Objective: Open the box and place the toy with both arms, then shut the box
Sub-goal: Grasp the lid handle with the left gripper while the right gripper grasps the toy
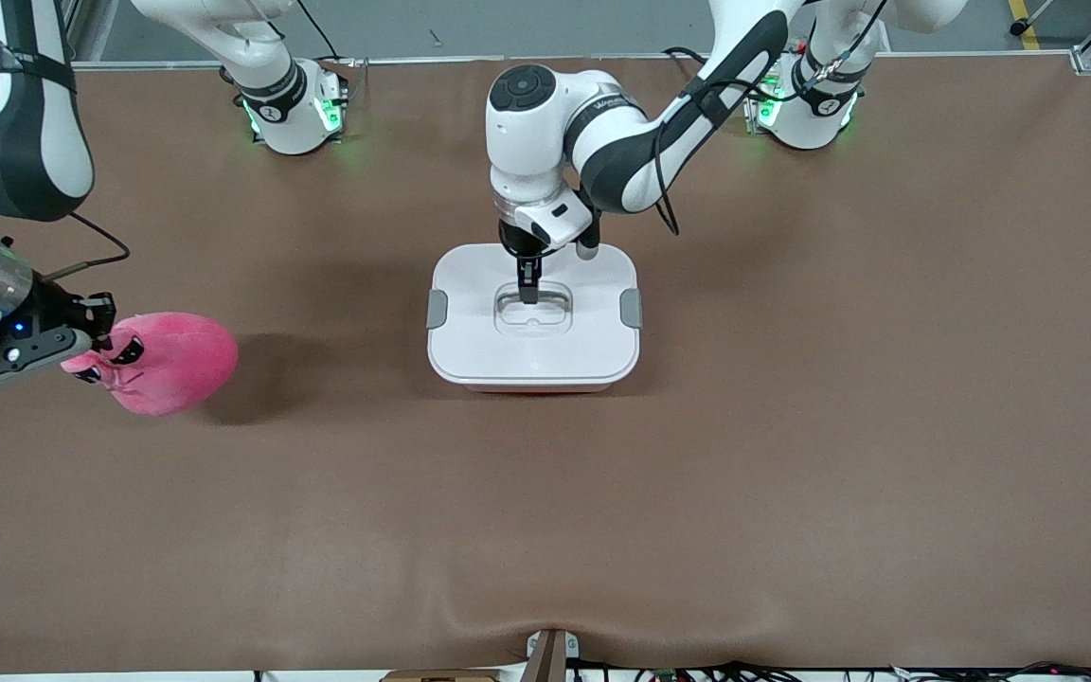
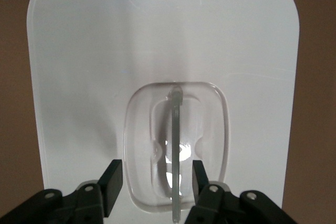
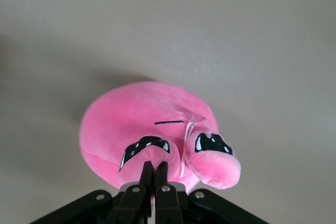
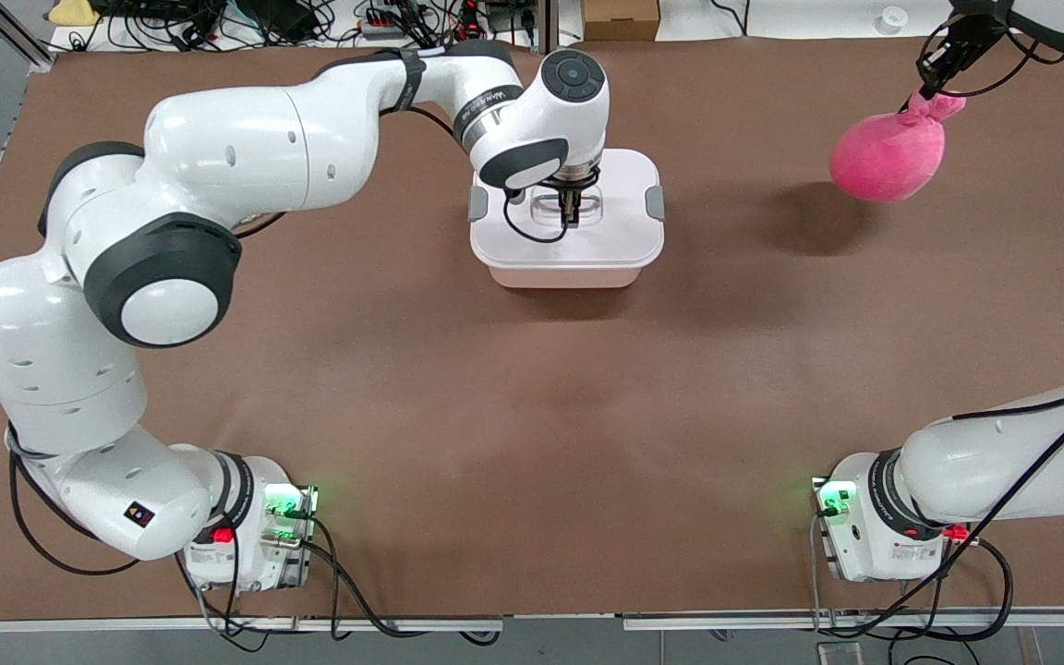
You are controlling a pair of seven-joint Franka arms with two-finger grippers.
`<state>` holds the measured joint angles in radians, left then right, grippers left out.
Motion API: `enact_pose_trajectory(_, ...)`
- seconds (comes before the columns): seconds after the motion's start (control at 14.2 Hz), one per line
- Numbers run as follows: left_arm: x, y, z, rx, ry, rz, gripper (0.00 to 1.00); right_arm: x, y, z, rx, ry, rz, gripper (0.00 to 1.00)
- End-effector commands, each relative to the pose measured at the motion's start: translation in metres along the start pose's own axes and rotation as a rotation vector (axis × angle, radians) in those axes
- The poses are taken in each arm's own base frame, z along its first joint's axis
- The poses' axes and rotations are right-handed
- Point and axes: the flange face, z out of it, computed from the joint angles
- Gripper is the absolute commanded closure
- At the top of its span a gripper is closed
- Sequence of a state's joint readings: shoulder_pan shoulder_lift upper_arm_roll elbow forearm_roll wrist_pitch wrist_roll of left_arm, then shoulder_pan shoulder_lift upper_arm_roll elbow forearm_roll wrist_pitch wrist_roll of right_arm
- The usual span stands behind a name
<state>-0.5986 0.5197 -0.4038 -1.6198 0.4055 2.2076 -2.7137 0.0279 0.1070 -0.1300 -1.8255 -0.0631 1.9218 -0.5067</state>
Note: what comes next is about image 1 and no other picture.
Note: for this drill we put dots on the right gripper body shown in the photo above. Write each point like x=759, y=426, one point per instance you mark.
x=55, y=305

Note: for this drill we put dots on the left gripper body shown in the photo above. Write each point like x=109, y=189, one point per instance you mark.
x=519, y=245

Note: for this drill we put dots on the white box lid grey clips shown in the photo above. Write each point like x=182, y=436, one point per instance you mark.
x=531, y=355

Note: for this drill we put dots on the pink plush toy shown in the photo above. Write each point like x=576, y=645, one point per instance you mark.
x=176, y=365

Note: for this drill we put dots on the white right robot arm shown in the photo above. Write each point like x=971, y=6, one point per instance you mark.
x=25, y=142

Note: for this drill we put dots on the pink plastic bin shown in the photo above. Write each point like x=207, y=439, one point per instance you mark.
x=534, y=387

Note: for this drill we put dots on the metal table edge strip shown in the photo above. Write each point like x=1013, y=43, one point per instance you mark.
x=413, y=60

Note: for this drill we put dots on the brown table mat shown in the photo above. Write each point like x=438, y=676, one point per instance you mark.
x=792, y=474

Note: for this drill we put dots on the brown cardboard piece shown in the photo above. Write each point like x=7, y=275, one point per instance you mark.
x=441, y=676

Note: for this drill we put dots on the black stand foot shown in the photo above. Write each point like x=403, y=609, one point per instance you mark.
x=1028, y=21

